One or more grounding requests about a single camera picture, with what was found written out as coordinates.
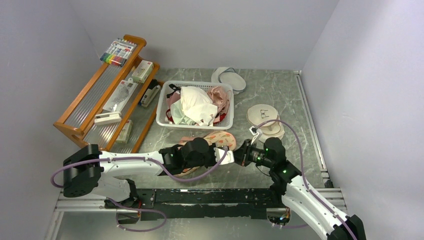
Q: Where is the white cream bra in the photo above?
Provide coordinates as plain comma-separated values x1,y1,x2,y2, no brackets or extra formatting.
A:
180,86,218,126

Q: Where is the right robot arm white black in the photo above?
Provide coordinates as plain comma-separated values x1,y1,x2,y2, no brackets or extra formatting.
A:
233,137,367,240

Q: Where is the pink satin bra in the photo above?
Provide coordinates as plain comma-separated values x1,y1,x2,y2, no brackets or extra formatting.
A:
207,86,230,115

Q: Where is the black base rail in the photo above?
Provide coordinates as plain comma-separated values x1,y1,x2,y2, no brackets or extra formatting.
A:
121,188,286,221

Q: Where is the light green garment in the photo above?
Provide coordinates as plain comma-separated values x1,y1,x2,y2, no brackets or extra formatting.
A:
170,100,196,126

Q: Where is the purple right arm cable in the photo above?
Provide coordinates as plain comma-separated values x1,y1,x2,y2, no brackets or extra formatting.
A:
253,119,359,240

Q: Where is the white clip tool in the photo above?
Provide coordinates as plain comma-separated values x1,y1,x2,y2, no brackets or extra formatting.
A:
94,111,122,126

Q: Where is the white bag blue trim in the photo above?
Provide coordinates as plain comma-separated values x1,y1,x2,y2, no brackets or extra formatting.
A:
211,67,247,95

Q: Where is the black bra strap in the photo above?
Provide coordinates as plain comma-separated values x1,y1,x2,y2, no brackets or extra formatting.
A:
166,83,182,99

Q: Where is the wooden tiered shelf rack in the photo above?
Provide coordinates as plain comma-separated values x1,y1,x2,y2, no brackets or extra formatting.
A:
53,34,160,151

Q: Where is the small white packet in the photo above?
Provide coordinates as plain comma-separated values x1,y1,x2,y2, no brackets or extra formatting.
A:
116,119,133,144

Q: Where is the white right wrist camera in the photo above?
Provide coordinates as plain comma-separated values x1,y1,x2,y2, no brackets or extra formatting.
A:
249,126,263,145

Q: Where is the black stapler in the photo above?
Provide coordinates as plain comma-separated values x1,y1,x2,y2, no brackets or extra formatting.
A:
138,79,161,108

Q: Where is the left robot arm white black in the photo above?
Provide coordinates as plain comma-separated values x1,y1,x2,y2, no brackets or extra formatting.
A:
61,137,224,208

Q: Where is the white plastic laundry basket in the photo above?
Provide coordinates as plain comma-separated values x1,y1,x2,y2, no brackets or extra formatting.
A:
155,80,235,131

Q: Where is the clear plastic packet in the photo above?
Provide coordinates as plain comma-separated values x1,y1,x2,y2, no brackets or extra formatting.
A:
102,77,139,113

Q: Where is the white green small box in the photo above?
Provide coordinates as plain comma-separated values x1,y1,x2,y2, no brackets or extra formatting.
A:
131,60,155,84

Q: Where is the floral peach mesh laundry bag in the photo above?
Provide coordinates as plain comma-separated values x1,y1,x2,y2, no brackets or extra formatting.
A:
174,130,237,177

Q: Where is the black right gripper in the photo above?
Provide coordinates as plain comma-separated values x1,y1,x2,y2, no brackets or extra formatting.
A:
232,138,274,169

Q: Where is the coloured marker pen pack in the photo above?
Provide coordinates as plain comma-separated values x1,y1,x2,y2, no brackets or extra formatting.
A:
99,38,137,67

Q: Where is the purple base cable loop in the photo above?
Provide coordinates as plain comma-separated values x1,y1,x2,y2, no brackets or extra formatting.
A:
107,195,169,233

